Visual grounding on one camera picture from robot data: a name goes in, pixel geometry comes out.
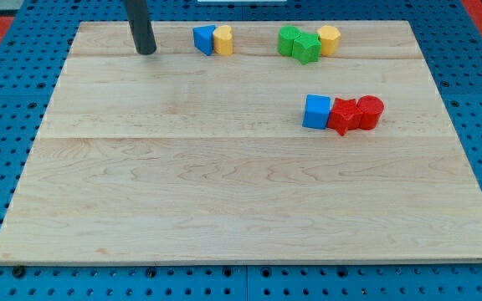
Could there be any wooden board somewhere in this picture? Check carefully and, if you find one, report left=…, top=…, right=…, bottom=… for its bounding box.
left=0, top=21, right=482, bottom=266

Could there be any yellow hexagon block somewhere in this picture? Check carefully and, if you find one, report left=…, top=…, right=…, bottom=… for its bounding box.
left=317, top=25, right=341, bottom=57

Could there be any green cylinder block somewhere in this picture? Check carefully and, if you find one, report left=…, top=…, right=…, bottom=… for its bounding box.
left=277, top=25, right=300, bottom=56

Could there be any red cylinder block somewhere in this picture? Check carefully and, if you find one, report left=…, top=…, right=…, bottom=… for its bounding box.
left=357, top=95, right=385, bottom=130

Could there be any red star block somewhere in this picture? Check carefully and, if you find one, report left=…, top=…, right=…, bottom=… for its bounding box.
left=326, top=98, right=363, bottom=136

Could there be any blue triangle block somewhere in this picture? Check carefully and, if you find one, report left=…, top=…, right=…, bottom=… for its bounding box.
left=192, top=24, right=216, bottom=56

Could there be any green star block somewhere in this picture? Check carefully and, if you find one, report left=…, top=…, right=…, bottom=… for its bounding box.
left=291, top=32, right=321, bottom=64

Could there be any yellow heart block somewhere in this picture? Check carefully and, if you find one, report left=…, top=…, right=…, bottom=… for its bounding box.
left=213, top=25, right=233, bottom=56

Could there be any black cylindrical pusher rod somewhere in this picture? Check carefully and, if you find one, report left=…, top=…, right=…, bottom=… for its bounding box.
left=124, top=0, right=156, bottom=55

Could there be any blue cube block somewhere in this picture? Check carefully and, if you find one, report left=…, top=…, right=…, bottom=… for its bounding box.
left=302, top=94, right=331, bottom=130

